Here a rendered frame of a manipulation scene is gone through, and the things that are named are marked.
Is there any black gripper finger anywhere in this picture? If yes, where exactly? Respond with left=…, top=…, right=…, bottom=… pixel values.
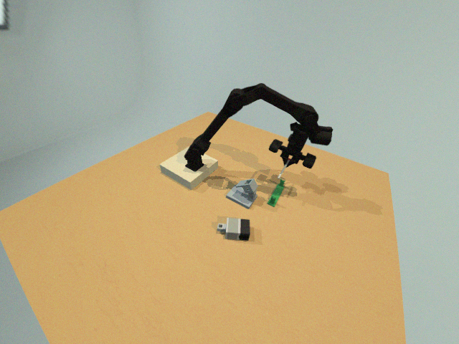
left=280, top=155, right=289, bottom=166
left=287, top=157, right=298, bottom=167

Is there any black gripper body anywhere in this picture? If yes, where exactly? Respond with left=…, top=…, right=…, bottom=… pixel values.
left=269, top=139, right=316, bottom=168

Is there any green u-shaped stand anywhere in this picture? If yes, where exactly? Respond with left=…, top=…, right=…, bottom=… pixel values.
left=268, top=179, right=285, bottom=207

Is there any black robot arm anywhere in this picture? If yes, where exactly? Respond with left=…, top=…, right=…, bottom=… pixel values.
left=184, top=83, right=333, bottom=172

